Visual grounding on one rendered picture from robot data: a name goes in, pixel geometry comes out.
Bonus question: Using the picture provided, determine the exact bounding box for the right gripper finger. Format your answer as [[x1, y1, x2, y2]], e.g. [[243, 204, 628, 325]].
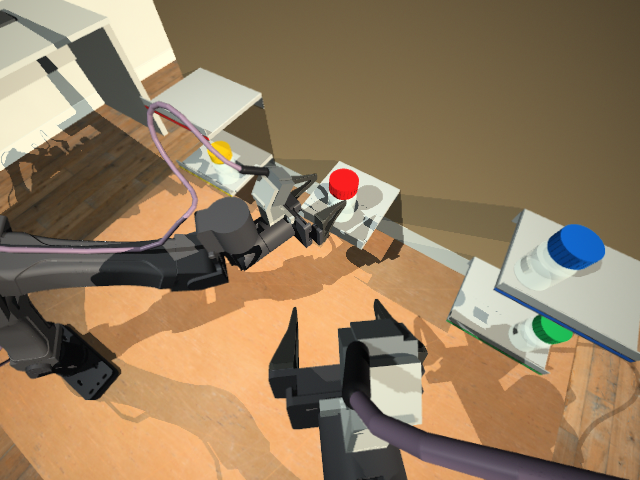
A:
[[373, 299, 428, 364], [268, 307, 299, 373]]

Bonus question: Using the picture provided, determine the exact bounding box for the white bottle with red cap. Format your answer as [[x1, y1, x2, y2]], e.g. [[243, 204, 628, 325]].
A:
[[327, 169, 359, 223]]

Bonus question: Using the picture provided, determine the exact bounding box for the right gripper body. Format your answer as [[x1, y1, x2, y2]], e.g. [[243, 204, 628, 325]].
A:
[[268, 355, 425, 480]]

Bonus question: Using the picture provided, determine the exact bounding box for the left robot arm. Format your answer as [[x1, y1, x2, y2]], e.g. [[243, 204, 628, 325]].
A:
[[0, 197, 269, 400]]

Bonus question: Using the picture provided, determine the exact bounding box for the white bottle with blue cap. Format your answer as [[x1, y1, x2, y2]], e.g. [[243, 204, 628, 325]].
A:
[[514, 224, 605, 291]]

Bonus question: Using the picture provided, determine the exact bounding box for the white bottle with green cap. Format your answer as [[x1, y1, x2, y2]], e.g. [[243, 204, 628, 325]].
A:
[[508, 315, 573, 352]]

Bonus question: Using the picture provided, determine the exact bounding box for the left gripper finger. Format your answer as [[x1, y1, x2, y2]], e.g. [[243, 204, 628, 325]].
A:
[[290, 174, 317, 199], [314, 199, 347, 243]]

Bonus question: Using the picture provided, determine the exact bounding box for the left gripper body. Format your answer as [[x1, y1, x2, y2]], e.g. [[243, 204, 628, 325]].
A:
[[251, 175, 323, 252]]

